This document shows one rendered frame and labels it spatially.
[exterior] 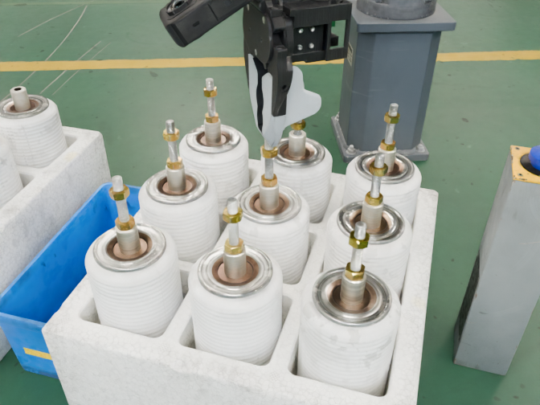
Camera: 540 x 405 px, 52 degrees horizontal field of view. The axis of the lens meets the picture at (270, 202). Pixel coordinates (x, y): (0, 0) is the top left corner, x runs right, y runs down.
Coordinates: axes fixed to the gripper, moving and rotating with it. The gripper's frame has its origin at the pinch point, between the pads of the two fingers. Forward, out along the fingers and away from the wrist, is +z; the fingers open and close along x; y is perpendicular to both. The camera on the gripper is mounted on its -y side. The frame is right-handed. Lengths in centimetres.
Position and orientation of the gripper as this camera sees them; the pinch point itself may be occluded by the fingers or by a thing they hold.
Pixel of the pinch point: (263, 133)
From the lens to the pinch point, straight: 58.7
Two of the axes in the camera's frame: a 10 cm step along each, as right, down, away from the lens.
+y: 9.3, -2.2, 3.0
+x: -3.7, -5.6, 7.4
